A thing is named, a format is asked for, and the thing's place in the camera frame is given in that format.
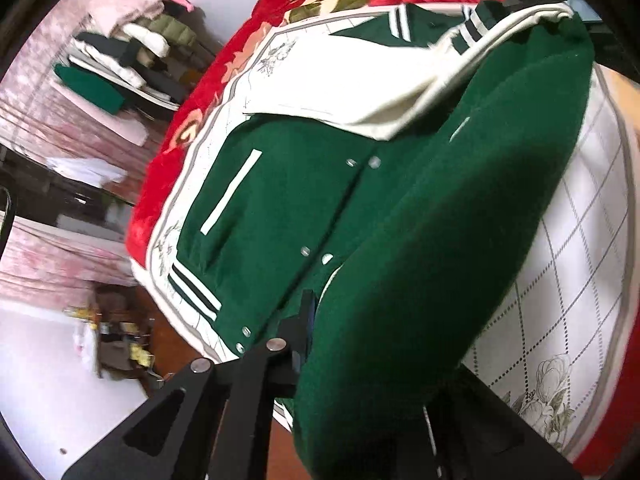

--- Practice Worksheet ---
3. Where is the green white varsity jacket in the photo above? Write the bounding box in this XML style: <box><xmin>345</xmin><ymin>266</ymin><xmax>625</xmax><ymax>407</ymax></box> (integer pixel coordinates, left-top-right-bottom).
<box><xmin>163</xmin><ymin>0</ymin><xmax>593</xmax><ymax>479</ymax></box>

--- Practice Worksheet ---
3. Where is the clothes pile on rack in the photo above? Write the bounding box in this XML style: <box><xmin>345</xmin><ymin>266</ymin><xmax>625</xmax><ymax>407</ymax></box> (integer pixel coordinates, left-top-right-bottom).
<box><xmin>51</xmin><ymin>0</ymin><xmax>215</xmax><ymax>146</ymax></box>

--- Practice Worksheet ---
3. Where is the cluttered low table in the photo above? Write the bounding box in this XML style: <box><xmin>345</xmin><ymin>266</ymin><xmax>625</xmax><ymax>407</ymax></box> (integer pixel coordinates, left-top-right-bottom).
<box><xmin>63</xmin><ymin>283</ymin><xmax>166</xmax><ymax>394</ymax></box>

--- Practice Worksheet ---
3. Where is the red floral blanket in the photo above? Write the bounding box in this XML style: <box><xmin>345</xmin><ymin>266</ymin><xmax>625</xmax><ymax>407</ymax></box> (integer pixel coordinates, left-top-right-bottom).
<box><xmin>126</xmin><ymin>0</ymin><xmax>639</xmax><ymax>478</ymax></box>

